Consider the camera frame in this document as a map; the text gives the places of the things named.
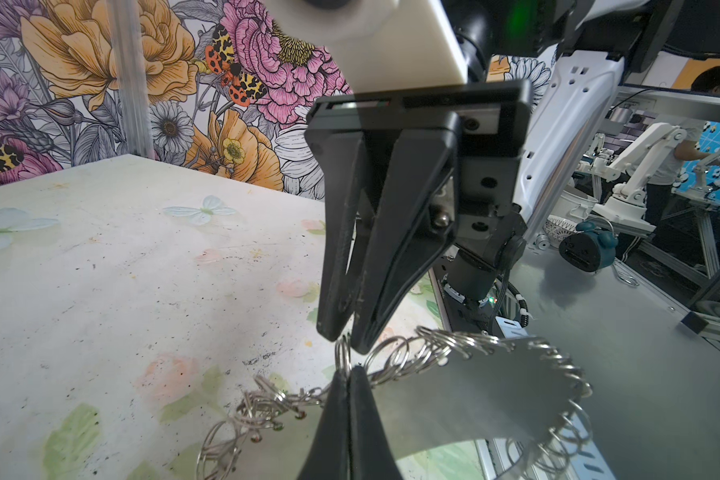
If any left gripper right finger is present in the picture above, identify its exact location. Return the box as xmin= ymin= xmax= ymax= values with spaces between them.
xmin=348 ymin=367 xmax=403 ymax=480

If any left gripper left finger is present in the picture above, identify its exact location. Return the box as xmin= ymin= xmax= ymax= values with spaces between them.
xmin=297 ymin=370 xmax=350 ymax=480

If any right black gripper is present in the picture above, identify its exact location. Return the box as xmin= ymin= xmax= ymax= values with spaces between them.
xmin=305 ymin=81 xmax=531 ymax=354

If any neighbouring white robot arm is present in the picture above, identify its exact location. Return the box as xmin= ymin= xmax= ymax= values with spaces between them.
xmin=588 ymin=122 xmax=687 ymax=237

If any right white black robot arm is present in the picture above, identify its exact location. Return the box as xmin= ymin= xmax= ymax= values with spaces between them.
xmin=269 ymin=1 xmax=720 ymax=354

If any teal black device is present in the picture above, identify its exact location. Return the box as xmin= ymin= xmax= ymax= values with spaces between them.
xmin=558 ymin=221 xmax=618 ymax=273

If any person in background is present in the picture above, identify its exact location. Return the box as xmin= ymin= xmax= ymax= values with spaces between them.
xmin=644 ymin=64 xmax=720 ymax=226

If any right aluminium corner post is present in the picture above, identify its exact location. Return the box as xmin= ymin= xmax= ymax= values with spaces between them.
xmin=107 ymin=0 xmax=155 ymax=159

